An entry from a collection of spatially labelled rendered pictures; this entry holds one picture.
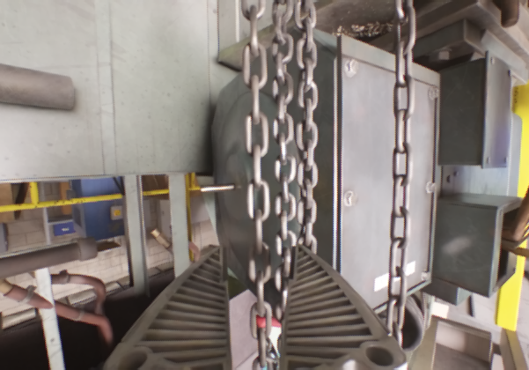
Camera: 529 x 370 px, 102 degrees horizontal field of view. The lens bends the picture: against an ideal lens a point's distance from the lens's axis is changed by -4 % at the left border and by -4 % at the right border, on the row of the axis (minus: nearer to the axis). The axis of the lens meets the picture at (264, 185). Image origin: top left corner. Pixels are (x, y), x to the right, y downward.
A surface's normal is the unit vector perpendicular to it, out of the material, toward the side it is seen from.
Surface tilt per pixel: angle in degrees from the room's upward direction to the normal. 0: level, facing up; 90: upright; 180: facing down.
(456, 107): 90
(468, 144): 90
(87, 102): 90
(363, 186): 90
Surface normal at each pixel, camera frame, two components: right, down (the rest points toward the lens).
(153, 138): 0.76, 0.04
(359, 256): 0.49, 0.07
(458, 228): -0.87, 0.07
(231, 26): -0.66, 0.08
